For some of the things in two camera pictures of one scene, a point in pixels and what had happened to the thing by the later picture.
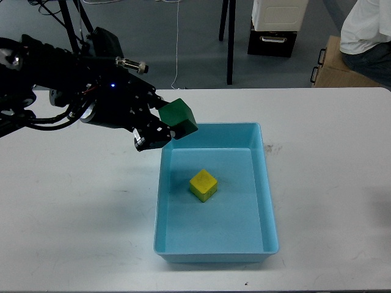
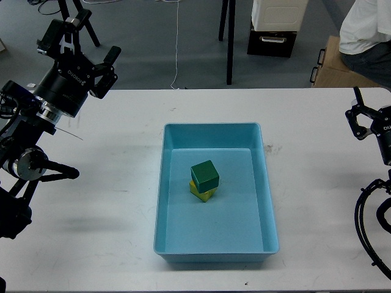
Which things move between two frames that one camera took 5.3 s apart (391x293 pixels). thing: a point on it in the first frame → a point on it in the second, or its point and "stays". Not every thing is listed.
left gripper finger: (150, 132) → (104, 82)
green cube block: (179, 117) → (205, 176)
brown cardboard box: (332, 72) stays
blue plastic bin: (237, 224) stays
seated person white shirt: (365, 40) stays
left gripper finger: (153, 100) → (61, 39)
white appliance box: (279, 15) stays
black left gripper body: (122, 99) → (65, 88)
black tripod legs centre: (231, 27) stays
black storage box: (275, 43) stays
